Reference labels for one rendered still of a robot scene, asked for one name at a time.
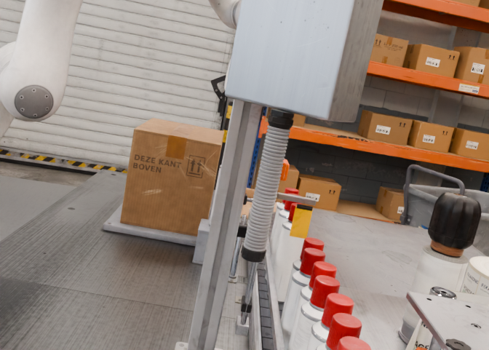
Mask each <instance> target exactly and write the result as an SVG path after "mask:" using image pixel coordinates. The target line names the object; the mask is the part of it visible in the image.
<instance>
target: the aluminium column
mask: <svg viewBox="0 0 489 350"><path fill-rule="evenodd" d="M262 107H263V106H260V105H257V104H254V103H248V102H244V101H241V100H235V99H234V102H233V106H232V110H231V118H230V122H229V126H228V133H227V137H226V144H225V148H224V153H223V160H222V165H221V169H220V176H219V180H218V187H217V191H216V196H215V203H214V207H213V211H212V219H211V223H210V230H209V234H208V239H207V246H206V250H205V254H204V262H203V266H202V273H201V277H200V281H199V289H198V293H197V297H196V305H195V309H194V316H193V320H192V324H191V332H190V336H189V340H188V348H187V350H214V349H215V342H216V338H217V334H218V328H219V324H220V317H221V313H222V309H223V302H224V298H225V294H226V287H227V283H228V276H229V272H230V268H231V262H232V258H233V254H234V247H235V243H236V236H237V232H238V228H239V221H240V217H241V213H242V206H243V202H244V198H245V191H246V188H247V181H248V177H249V173H250V166H251V162H252V158H253V151H254V147H255V140H256V136H257V132H258V125H259V121H260V117H261V111H262Z"/></svg>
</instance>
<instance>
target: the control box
mask: <svg viewBox="0 0 489 350"><path fill-rule="evenodd" d="M382 6H383V0H242V3H241V7H240V12H239V19H238V23H237V28H236V35H235V40H234V47H233V51H232V56H231V63H230V67H229V72H228V79H227V83H226V91H225V96H226V97H228V98H232V99H235V100H241V101H244V102H248V103H254V104H257V105H260V106H265V107H269V108H275V109H278V110H281V111H287V112H290V113H294V114H300V115H303V116H308V117H311V118H315V119H321V120H324V121H329V122H355V120H356V117H357V112H358V109H359V103H360V100H361V96H362V91H363V87H364V83H365V78H366V75H367V69H368V66H369V62H370V56H371V53H372V49H373V44H374V41H375V35H376V31H377V27H378V22H379V19H380V15H381V10H382Z"/></svg>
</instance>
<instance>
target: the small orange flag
mask: <svg viewBox="0 0 489 350"><path fill-rule="evenodd" d="M312 211H313V207H311V206H307V205H303V204H297V205H296V206H295V212H294V216H293V222H292V226H291V229H290V236H294V237H298V238H302V239H305V238H306V237H307V233H308V230H309V224H310V221H311V215H312Z"/></svg>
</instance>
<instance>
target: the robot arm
mask: <svg viewBox="0 0 489 350"><path fill-rule="evenodd" d="M208 1H209V3H210V5H211V7H212V8H213V9H214V11H215V13H216V14H217V16H218V17H219V18H220V20H221V21H222V22H223V23H224V24H225V25H226V26H228V27H229V28H232V29H235V30H236V28H237V23H238V19H239V12H240V7H241V3H242V0H208ZM82 2H83V0H25V5H24V9H23V15H22V19H21V22H20V28H19V31H18V35H17V40H16V41H14V42H11V43H9V44H7V45H5V46H3V47H2V48H0V139H1V138H2V137H3V135H4V133H5V132H6V131H7V129H8V128H9V126H10V124H11V123H12V120H13V119H14V118H15V117H16V118H18V119H20V120H23V121H25V122H40V121H42V120H45V119H47V118H49V117H51V115H53V114H54V113H55V112H56V111H57V110H58V109H59V107H60V104H61V102H62V100H63V96H64V93H65V87H66V82H67V77H68V68H69V63H70V58H71V48H72V42H73V34H74V30H75V27H76V21H77V18H78V15H79V10H80V8H81V5H82ZM230 63H231V59H230V62H229V65H228V70H227V74H226V75H224V76H221V77H218V78H216V79H213V80H211V84H212V87H213V89H214V92H215V94H216V95H217V96H218V98H219V99H220V101H219V105H218V113H220V116H223V110H224V106H225V102H226V101H225V97H226V96H225V91H226V83H227V79H228V72H229V67H230ZM222 81H225V84H224V89H225V91H224V92H223V93H221V91H220V90H219V89H218V83H219V82H222Z"/></svg>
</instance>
